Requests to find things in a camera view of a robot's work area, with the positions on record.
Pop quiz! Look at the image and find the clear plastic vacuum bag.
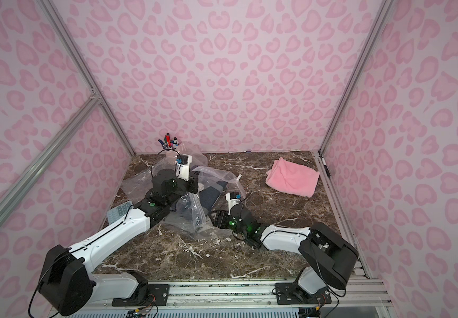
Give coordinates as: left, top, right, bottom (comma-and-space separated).
120, 142, 247, 239

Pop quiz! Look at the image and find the light blue calculator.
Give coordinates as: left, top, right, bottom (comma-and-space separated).
107, 201, 133, 225

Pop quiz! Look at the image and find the pink fluffy blanket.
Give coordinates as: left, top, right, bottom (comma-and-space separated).
265, 157, 320, 197

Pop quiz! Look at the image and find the pink pen cup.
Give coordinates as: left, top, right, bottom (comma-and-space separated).
162, 148, 178, 163

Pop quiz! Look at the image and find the aluminium front rail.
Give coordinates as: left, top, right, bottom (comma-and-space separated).
47, 277, 393, 318

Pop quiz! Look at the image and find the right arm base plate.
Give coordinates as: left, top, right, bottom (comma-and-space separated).
272, 282, 332, 307

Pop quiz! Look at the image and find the navy plaid blanket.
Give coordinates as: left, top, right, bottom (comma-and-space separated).
198, 181, 228, 216

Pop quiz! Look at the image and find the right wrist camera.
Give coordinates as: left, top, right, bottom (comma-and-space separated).
226, 192, 242, 214

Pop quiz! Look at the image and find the blue marker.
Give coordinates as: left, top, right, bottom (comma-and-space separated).
158, 139, 167, 150

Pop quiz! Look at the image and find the red marker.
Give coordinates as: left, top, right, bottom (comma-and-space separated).
165, 133, 173, 149

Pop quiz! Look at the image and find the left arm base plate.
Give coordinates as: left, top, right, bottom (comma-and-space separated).
112, 284, 170, 307

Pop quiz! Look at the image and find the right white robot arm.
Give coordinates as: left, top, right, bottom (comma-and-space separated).
208, 204, 359, 306

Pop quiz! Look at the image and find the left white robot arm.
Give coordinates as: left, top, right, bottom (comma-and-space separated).
35, 169, 198, 317

